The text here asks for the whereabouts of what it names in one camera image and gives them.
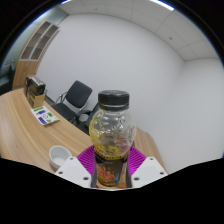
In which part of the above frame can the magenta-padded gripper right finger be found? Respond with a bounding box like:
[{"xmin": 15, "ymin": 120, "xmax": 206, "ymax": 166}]
[{"xmin": 127, "ymin": 145, "xmax": 169, "ymax": 189}]

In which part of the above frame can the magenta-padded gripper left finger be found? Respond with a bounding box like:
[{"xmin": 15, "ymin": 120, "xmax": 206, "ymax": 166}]
[{"xmin": 54, "ymin": 144, "xmax": 97, "ymax": 188}]

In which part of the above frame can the clear bottle with dark label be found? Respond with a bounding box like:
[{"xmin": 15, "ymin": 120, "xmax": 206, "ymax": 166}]
[{"xmin": 88, "ymin": 89, "xmax": 138, "ymax": 189}]

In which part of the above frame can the white and grey mug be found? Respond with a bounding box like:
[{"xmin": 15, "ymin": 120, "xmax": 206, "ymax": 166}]
[{"xmin": 48, "ymin": 144, "xmax": 73, "ymax": 173}]

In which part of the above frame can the wooden side desk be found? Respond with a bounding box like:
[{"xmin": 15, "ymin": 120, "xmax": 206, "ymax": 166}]
[{"xmin": 132, "ymin": 127, "xmax": 166, "ymax": 172}]

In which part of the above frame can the white booklet with coloured print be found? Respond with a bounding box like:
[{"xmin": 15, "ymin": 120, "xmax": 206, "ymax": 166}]
[{"xmin": 30, "ymin": 105, "xmax": 61, "ymax": 127}]

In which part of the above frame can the black office chair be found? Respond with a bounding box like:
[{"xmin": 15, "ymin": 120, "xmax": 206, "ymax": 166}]
[{"xmin": 49, "ymin": 79, "xmax": 94, "ymax": 123}]

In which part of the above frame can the tan cardboard box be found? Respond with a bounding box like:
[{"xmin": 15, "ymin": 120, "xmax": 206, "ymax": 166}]
[{"xmin": 27, "ymin": 91, "xmax": 46, "ymax": 109}]

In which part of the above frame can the black box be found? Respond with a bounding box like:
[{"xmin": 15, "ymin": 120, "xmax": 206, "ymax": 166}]
[{"xmin": 23, "ymin": 75, "xmax": 47, "ymax": 97}]

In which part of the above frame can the wooden cabinet with glass doors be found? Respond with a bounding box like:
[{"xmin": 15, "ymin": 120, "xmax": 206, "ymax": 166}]
[{"xmin": 11, "ymin": 20, "xmax": 61, "ymax": 91}]

